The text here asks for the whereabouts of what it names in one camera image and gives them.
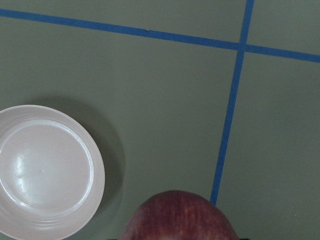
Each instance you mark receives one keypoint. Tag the blue tape line crosswise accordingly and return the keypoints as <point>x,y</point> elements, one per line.
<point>168,36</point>

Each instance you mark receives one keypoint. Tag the red apple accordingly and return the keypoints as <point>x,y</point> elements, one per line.
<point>178,215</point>

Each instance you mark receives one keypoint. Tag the blue tape line lengthwise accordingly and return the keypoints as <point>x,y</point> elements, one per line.
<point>237,71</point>

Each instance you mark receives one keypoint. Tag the pink plate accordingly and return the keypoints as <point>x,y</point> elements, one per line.
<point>52,176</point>

